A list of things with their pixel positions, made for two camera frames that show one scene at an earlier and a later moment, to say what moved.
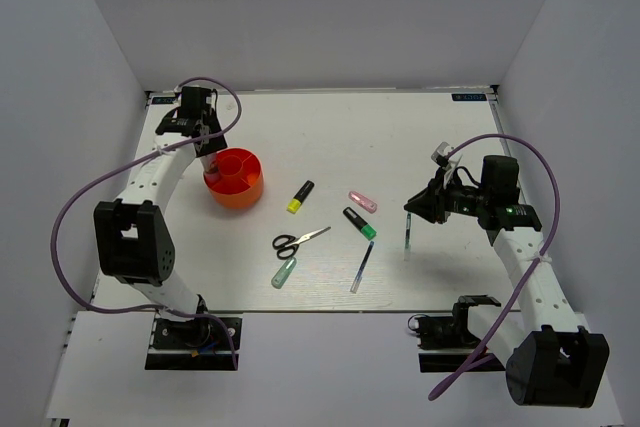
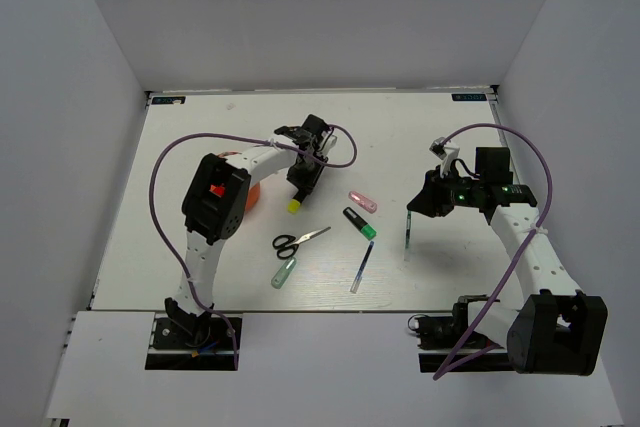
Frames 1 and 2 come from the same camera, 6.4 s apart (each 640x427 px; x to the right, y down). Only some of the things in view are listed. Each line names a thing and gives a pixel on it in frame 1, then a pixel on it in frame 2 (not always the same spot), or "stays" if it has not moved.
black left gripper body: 213,115 to 306,175
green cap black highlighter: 368,231 stays
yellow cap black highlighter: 294,204 stays
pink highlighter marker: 363,201 stays
